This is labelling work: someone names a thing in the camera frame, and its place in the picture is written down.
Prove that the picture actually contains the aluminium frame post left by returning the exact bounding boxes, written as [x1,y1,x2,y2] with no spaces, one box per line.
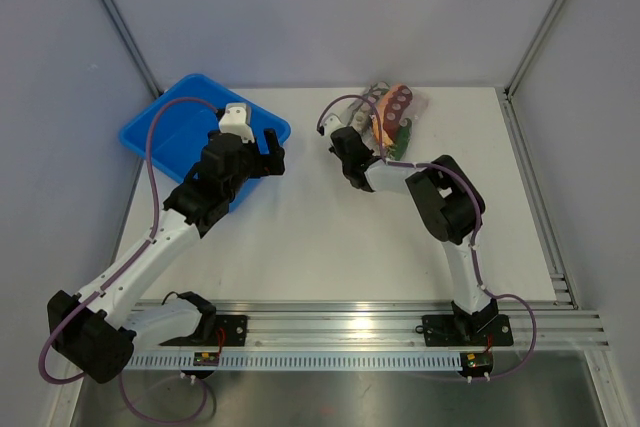
[99,0,163,99]

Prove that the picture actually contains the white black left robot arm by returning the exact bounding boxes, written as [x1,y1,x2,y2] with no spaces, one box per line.
[45,128,285,384]

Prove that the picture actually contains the orange red fake papaya slice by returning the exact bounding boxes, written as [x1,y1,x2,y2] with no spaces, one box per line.
[378,84,413,139]

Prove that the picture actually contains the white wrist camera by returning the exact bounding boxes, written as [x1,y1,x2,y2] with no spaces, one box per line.
[319,114,346,138]
[218,102,255,143]

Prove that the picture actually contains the aluminium frame post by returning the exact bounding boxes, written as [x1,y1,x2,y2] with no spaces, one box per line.
[504,0,569,102]
[99,0,163,99]

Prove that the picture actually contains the clear zip top bag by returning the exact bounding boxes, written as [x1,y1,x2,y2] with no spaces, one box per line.
[339,82,429,161]

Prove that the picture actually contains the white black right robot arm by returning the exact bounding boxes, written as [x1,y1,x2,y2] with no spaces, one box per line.
[329,127,498,343]

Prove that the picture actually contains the aluminium frame post right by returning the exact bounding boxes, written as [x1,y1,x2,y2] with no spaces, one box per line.
[504,0,569,102]

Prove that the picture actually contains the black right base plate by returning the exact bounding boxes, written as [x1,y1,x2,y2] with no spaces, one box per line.
[418,314,514,347]

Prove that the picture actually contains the blue plastic bin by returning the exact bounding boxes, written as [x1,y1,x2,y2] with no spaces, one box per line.
[119,74,291,183]

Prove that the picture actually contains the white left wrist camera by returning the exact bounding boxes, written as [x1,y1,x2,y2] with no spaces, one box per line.
[218,102,255,143]

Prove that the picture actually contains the grey fake fish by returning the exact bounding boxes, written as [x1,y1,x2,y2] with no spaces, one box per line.
[347,82,390,134]

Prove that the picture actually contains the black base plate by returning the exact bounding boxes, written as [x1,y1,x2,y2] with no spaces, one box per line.
[418,314,514,347]
[161,314,248,347]

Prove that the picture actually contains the green fake cucumber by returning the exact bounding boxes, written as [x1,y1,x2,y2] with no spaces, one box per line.
[387,118,413,161]

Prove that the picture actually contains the aluminium mounting rail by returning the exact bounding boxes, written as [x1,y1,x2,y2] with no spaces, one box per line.
[215,300,609,351]

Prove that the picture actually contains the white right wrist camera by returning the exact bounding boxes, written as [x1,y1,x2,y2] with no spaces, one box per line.
[319,114,346,138]

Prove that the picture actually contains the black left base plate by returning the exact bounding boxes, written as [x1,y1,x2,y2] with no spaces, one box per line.
[161,314,248,347]

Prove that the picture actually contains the slotted white cable duct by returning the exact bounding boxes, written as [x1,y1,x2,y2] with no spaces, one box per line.
[126,350,462,372]

